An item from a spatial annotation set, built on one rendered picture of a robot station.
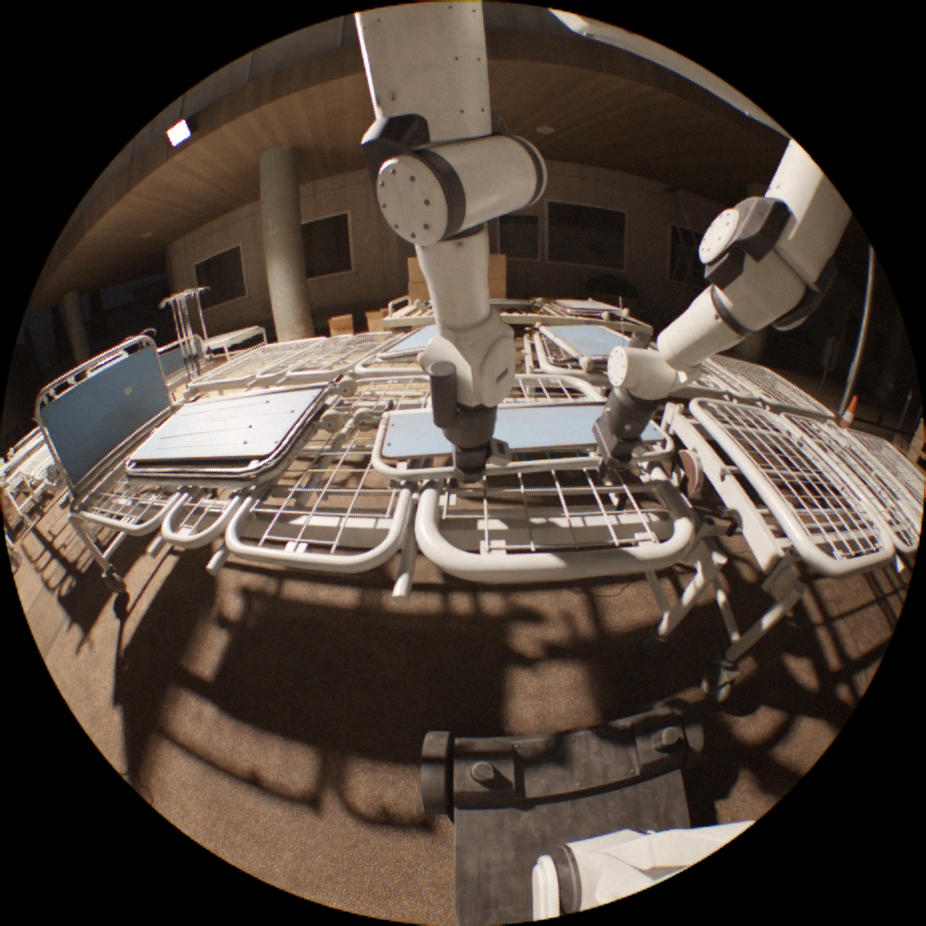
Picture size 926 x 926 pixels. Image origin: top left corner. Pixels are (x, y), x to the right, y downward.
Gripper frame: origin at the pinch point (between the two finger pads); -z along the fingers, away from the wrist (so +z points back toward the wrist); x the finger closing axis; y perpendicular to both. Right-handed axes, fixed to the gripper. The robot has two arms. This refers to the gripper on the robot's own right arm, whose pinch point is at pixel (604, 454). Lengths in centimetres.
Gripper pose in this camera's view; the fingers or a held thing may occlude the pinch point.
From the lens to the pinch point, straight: 70.6
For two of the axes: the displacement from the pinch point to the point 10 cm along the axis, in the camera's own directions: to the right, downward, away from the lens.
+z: 0.1, -5.8, -8.2
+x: -0.9, -8.1, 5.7
